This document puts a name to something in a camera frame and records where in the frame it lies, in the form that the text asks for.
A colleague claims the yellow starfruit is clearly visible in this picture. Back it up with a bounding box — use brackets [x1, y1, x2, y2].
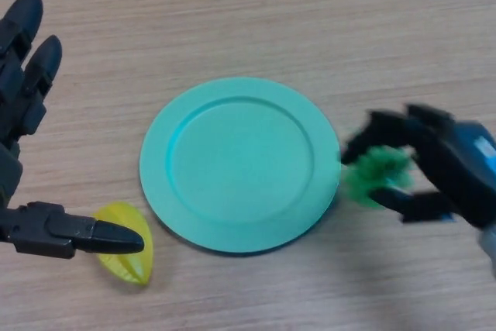
[92, 201, 155, 285]

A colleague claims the green grape bunch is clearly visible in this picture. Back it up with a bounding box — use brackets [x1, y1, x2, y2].
[340, 146, 415, 210]

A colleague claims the round green plate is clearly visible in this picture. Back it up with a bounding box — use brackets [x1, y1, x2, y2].
[139, 77, 343, 257]

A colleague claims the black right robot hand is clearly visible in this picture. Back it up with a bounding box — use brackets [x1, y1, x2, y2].
[340, 104, 496, 229]

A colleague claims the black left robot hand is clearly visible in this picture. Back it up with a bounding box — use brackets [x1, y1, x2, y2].
[0, 0, 146, 260]

